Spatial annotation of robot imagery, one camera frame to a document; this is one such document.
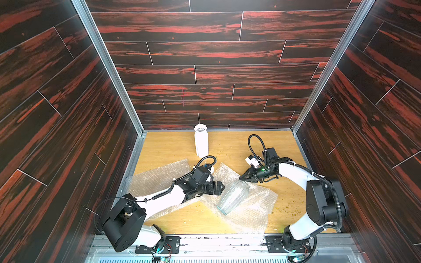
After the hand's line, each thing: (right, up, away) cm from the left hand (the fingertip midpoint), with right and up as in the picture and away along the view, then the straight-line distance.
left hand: (219, 187), depth 84 cm
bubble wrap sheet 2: (+17, -14, -2) cm, 22 cm away
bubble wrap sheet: (-37, +1, +11) cm, 38 cm away
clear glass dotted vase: (+7, -4, -4) cm, 9 cm away
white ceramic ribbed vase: (-10, +27, +9) cm, 30 cm away
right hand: (+13, +4, +3) cm, 14 cm away
